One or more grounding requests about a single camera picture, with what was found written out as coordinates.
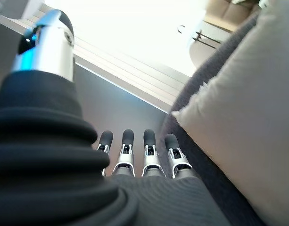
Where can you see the black silver robot left hand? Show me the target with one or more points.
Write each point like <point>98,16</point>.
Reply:
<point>40,164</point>

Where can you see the white fringed cushion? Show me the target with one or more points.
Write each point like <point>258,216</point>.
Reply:
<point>248,113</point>

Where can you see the white ribbed radiator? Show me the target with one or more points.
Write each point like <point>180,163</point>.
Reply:
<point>139,77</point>

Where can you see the grey round armchair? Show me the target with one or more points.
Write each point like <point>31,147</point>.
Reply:
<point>212,179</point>

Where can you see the beige tufted headboard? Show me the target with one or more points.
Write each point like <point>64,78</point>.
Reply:
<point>229,11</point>

